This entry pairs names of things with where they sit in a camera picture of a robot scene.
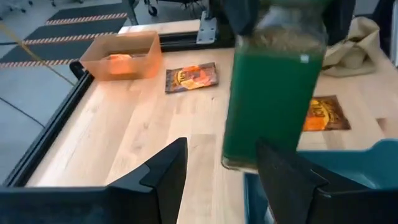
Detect black aluminium table frame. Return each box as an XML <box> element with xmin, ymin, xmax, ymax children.
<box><xmin>2</xmin><ymin>9</ymin><xmax>237</xmax><ymax>188</ymax></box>

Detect black caster wheel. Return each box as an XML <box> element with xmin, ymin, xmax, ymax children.
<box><xmin>146</xmin><ymin>0</ymin><xmax>160</xmax><ymax>18</ymax></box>

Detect tan cloth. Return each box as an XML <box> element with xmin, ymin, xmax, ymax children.
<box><xmin>322</xmin><ymin>16</ymin><xmax>389</xmax><ymax>78</ymax></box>

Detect dark teal plastic bin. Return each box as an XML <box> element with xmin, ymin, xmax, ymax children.
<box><xmin>244</xmin><ymin>138</ymin><xmax>398</xmax><ymax>224</ymax></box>

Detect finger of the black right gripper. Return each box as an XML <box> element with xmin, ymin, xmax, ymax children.
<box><xmin>323</xmin><ymin>0</ymin><xmax>356</xmax><ymax>46</ymax></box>
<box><xmin>223</xmin><ymin>0</ymin><xmax>259</xmax><ymax>37</ymax></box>

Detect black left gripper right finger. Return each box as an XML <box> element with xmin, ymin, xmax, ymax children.
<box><xmin>255</xmin><ymin>138</ymin><xmax>329</xmax><ymax>224</ymax></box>

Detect orange translucent plastic bin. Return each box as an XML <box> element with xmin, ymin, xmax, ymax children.
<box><xmin>79</xmin><ymin>30</ymin><xmax>162</xmax><ymax>82</ymax></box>

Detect orange foil spice packet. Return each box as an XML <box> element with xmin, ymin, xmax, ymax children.
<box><xmin>107</xmin><ymin>53</ymin><xmax>147</xmax><ymax>75</ymax></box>
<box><xmin>164</xmin><ymin>62</ymin><xmax>220</xmax><ymax>94</ymax></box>
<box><xmin>303</xmin><ymin>95</ymin><xmax>352</xmax><ymax>132</ymax></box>

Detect green label spice jar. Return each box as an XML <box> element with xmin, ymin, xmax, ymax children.
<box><xmin>221</xmin><ymin>0</ymin><xmax>330</xmax><ymax>174</ymax></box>

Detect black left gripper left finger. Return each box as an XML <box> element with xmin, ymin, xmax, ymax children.
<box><xmin>107</xmin><ymin>137</ymin><xmax>188</xmax><ymax>224</ymax></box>

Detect yellow floor cable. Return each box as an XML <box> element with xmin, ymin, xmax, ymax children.
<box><xmin>0</xmin><ymin>21</ymin><xmax>77</xmax><ymax>86</ymax></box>

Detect black mat hazard stripes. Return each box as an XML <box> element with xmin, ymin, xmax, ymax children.
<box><xmin>0</xmin><ymin>1</ymin><xmax>137</xmax><ymax>69</ymax></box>

